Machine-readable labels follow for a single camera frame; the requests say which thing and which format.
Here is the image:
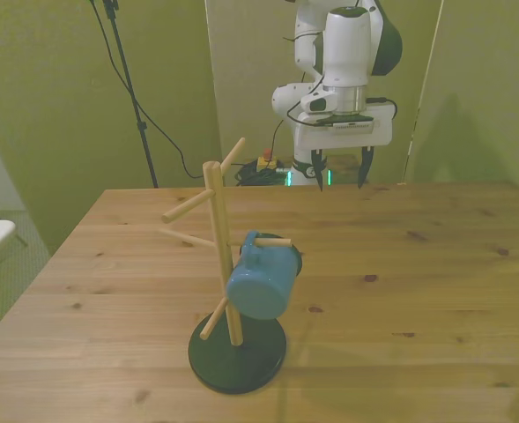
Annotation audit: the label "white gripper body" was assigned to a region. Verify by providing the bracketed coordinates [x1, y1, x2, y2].
[293, 102, 394, 152]

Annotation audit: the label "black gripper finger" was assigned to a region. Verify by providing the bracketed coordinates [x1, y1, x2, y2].
[357, 145, 375, 191]
[309, 148, 329, 193]

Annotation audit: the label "blue ceramic mug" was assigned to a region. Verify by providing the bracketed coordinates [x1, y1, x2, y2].
[226, 230, 306, 321]

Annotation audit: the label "wooden mug tree black base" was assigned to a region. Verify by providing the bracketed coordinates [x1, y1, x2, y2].
[159, 137, 293, 395]

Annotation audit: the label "yellow emergency stop box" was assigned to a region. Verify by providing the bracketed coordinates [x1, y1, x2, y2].
[256, 149, 279, 174]

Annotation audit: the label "black tripod stand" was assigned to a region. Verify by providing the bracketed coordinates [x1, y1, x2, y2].
[101, 0, 160, 189]

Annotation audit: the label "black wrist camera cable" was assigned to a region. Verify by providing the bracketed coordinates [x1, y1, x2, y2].
[269, 29, 398, 153]

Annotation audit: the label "coiled black cables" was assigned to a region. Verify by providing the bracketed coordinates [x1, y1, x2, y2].
[234, 161, 287, 188]

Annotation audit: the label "black tripod cable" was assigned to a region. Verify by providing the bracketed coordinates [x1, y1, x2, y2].
[88, 0, 205, 180]

